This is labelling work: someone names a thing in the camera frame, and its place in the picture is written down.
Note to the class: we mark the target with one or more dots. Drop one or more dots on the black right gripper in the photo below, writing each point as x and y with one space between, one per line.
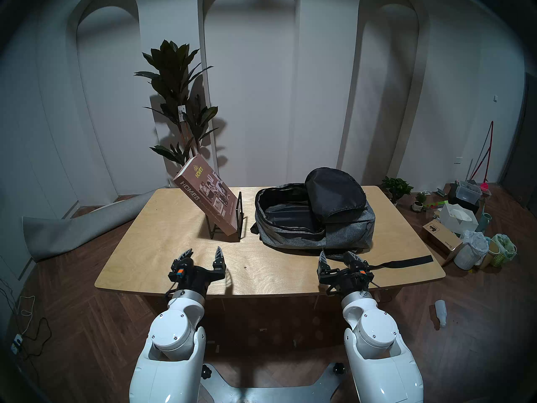
348 278

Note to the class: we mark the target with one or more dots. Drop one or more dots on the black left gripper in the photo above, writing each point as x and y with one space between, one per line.
195 278

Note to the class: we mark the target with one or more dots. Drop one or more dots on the grey black backpack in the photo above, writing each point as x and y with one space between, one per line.
348 230

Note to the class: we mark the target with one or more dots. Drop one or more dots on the brown HOMES book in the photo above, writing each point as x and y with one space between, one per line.
209 192

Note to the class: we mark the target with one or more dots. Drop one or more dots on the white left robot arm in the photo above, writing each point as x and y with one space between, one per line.
172 331

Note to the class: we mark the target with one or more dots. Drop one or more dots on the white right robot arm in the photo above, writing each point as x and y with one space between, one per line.
377 335

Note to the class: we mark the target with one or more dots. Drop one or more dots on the white bucket with bag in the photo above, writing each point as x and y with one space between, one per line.
467 255

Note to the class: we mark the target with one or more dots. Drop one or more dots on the small leafy potted plant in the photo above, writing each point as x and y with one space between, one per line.
396 186

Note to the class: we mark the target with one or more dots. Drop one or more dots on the tiny potted plant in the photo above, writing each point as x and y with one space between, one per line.
417 205

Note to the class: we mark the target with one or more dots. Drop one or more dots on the brown cardboard box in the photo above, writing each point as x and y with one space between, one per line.
440 234

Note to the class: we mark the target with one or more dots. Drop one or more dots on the black star knob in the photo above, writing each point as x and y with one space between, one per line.
206 371
338 368

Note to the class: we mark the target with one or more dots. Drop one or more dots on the white plastic bottle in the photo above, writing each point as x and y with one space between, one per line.
440 312

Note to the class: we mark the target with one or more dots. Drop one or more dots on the white open box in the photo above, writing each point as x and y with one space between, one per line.
453 221

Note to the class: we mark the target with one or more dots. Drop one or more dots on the black box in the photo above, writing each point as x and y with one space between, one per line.
453 195

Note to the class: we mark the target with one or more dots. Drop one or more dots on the rolled grey mat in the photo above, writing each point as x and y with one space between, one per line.
63 234

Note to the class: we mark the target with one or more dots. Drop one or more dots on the clear plastic storage bin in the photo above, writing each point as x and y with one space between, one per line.
467 192

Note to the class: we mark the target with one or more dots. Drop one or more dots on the white plant tag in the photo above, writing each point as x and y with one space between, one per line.
182 113

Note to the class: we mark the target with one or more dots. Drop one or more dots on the teal cup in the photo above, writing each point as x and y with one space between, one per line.
484 223

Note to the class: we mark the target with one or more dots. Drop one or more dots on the tan paper bucket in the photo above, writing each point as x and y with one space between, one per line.
491 255

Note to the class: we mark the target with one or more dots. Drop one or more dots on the tall potted plant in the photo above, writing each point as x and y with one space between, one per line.
174 66

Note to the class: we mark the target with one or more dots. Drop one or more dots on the white power strip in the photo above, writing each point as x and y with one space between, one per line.
16 343

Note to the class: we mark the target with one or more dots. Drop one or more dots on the grey door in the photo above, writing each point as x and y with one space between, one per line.
526 154

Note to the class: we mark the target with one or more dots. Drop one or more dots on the grey metal robot base plate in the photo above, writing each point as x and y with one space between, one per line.
251 396

